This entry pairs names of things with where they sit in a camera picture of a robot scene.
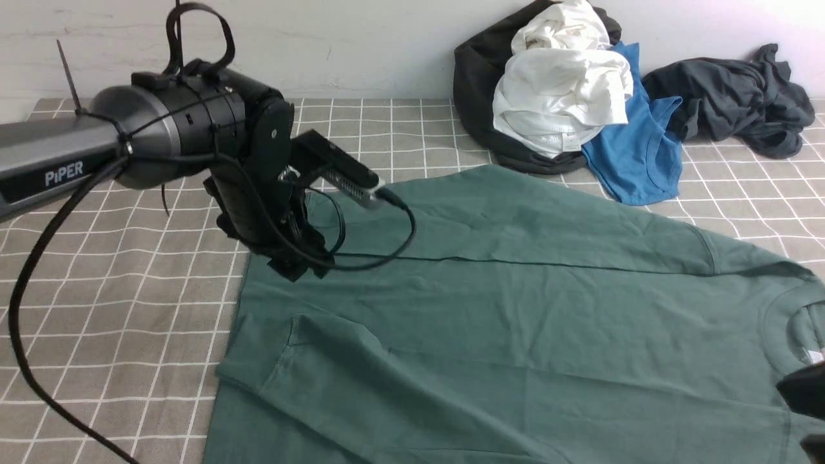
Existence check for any black garment under pile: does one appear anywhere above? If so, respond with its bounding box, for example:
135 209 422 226
452 1 622 175

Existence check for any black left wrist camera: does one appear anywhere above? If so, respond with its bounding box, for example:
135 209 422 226
288 130 409 209

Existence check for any green long-sleeve top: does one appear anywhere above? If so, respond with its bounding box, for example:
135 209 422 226
203 166 823 463

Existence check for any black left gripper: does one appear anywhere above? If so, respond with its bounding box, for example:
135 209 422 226
204 155 335 282

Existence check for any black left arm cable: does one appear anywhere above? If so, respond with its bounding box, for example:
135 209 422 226
8 1 417 464

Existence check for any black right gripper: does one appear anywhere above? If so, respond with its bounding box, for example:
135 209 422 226
776 362 824 463

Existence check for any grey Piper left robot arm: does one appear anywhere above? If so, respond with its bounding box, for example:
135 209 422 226
2 61 334 281

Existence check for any blue tank top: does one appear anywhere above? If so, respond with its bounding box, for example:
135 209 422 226
583 42 683 206

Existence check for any white crumpled shirt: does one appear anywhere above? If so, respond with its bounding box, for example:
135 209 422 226
492 1 634 158

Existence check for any dark grey crumpled garment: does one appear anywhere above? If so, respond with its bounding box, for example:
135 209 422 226
642 43 815 159

